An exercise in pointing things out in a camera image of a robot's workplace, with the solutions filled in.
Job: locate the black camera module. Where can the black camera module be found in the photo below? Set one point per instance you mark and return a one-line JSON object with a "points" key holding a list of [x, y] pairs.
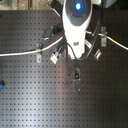
{"points": [[52, 31]]}

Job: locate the black perforated breadboard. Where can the black perforated breadboard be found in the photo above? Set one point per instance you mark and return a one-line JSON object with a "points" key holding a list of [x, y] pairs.
{"points": [[41, 95]]}

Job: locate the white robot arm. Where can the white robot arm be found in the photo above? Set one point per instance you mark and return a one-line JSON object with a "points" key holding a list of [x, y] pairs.
{"points": [[76, 17]]}

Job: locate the white cable connector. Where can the white cable connector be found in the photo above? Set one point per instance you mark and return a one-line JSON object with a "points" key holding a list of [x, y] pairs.
{"points": [[54, 57]]}

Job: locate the right metal cable clip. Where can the right metal cable clip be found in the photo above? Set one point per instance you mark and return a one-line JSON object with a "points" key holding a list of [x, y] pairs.
{"points": [[103, 37]]}

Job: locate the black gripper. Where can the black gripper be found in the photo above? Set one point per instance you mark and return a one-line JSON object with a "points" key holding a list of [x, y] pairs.
{"points": [[77, 81]]}

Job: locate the left metal cable clip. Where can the left metal cable clip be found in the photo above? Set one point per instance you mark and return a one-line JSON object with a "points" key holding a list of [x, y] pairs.
{"points": [[38, 54]]}

